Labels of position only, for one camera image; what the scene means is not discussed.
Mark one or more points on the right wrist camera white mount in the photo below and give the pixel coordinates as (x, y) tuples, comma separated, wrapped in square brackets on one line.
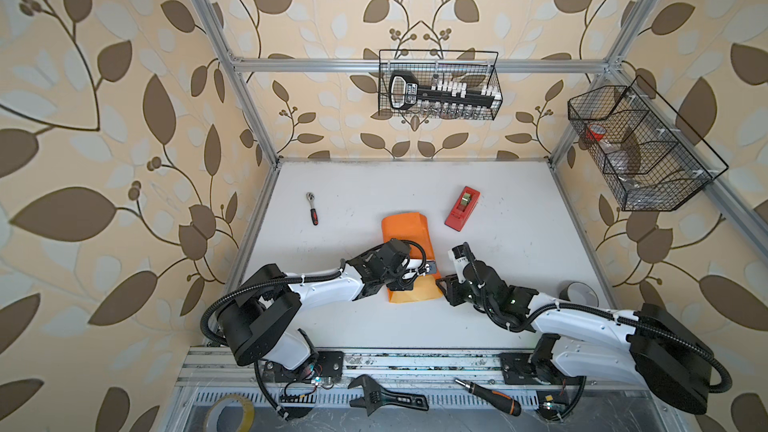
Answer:
[(461, 258)]

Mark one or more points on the red tape dispenser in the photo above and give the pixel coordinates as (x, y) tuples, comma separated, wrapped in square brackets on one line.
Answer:
[(462, 209)]

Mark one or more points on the clear packing tape roll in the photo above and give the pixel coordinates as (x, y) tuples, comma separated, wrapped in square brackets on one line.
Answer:
[(235, 411)]

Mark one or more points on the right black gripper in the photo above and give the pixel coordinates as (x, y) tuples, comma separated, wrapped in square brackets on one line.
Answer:
[(451, 289)]

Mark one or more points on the black adjustable wrench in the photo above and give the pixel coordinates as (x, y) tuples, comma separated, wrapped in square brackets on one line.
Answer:
[(374, 396)]

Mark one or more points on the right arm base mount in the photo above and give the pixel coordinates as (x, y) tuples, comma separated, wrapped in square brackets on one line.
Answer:
[(536, 367)]

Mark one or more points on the grey tape roll on table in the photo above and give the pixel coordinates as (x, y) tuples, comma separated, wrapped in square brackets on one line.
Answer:
[(579, 293)]

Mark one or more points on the red cap in basket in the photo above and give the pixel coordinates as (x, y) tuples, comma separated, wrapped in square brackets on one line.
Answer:
[(594, 133)]

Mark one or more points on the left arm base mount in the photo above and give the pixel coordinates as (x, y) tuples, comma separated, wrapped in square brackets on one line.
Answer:
[(322, 368)]

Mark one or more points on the black wire basket right wall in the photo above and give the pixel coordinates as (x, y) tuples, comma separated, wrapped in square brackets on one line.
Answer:
[(652, 158)]

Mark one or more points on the yellow orange wrapping paper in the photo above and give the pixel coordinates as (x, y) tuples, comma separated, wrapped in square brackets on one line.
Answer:
[(413, 226)]

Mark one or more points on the black wire basket back wall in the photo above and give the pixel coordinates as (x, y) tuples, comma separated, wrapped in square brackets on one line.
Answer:
[(476, 68)]

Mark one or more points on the black socket set holder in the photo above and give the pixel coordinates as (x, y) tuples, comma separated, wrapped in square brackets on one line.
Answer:
[(404, 91)]

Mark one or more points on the small red-handled ratchet wrench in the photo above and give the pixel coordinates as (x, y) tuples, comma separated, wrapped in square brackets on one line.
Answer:
[(313, 211)]

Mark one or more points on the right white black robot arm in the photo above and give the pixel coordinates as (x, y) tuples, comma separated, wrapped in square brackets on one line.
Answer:
[(577, 343)]

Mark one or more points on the black wire basket wall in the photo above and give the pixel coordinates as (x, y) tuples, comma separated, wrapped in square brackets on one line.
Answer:
[(476, 68), (652, 158)]

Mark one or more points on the aluminium front rail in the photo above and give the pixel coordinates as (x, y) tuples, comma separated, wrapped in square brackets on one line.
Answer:
[(397, 368)]

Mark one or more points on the black orange screwdriver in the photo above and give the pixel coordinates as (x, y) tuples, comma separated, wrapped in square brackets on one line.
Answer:
[(500, 401)]

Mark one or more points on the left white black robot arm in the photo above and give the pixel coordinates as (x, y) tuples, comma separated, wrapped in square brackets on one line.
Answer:
[(253, 321)]

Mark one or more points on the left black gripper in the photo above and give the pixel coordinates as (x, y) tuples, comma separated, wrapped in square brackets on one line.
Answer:
[(402, 283)]

